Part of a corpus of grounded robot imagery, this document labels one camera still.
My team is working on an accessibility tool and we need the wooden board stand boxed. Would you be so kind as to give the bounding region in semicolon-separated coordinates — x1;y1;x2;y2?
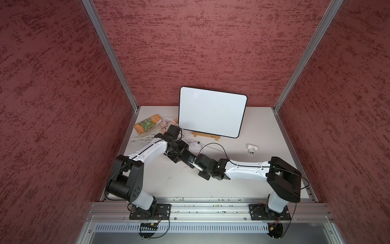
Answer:
192;131;220;141

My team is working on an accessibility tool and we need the pink USB charger adapter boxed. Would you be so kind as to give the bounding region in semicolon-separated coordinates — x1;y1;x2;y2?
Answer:
160;121;167;128

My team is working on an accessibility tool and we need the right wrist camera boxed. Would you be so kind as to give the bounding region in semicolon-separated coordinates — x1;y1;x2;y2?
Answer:
194;164;204;171

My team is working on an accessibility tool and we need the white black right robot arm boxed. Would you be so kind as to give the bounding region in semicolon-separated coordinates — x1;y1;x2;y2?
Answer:
190;154;303;221

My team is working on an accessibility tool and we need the pink power strip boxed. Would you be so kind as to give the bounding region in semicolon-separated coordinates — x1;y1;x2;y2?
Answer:
161;118;178;130

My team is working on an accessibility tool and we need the white board black frame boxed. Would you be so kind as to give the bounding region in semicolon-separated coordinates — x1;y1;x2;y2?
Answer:
178;86;248;138

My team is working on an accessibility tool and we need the aluminium right corner post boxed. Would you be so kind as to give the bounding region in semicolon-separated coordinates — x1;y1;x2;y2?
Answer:
273;0;344;114

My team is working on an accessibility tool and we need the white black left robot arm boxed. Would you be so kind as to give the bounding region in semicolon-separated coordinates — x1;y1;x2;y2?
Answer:
105;125;196;219

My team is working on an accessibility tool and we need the small white tape roll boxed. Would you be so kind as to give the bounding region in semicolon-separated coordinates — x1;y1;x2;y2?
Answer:
246;144;258;155

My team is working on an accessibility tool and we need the orange paperback book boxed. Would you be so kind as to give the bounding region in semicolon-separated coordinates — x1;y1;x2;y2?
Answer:
134;114;162;135

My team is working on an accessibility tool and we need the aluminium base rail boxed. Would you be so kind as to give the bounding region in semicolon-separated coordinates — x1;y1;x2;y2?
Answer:
86;198;334;223

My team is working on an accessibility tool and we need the aluminium left corner post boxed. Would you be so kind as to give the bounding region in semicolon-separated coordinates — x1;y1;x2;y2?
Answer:
82;0;139;112

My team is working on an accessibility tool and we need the aluminium corner post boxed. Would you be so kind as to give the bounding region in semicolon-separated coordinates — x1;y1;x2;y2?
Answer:
82;0;139;112
273;0;344;114

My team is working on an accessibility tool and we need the white coiled power cord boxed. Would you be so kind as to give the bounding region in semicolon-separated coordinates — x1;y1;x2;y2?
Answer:
131;134;156;145

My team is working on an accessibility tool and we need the black phone pink case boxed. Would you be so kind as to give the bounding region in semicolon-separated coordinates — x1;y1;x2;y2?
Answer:
179;149;196;168

